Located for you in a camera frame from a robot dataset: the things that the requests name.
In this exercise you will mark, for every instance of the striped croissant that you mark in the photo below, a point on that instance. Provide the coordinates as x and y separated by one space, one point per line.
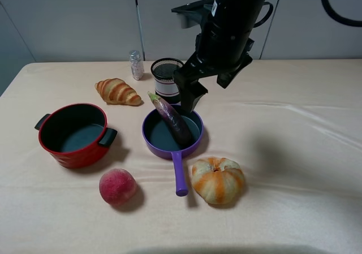
116 91

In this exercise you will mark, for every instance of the purple frying pan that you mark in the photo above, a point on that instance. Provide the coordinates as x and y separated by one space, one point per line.
161 143

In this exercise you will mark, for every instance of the red pot with black handles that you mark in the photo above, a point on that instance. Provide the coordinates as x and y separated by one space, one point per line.
76 135

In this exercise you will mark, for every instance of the orange white pumpkin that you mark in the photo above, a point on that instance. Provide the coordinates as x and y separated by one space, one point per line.
217 180

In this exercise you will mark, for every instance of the clear glass spice jar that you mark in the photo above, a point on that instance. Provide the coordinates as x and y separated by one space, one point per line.
137 67

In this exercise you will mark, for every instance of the black mesh top cup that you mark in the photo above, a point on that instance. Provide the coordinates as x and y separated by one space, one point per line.
162 71

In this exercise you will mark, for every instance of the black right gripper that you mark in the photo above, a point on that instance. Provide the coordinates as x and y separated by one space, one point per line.
224 56

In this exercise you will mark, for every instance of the pink peach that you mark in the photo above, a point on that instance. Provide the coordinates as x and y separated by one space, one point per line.
117 186

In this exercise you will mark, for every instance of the purple eggplant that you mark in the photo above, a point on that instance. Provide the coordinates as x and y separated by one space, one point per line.
178 127

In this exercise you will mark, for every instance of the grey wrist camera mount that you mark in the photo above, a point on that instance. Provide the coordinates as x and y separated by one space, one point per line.
195 13

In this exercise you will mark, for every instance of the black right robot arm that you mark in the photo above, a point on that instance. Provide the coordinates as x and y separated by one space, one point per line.
236 17

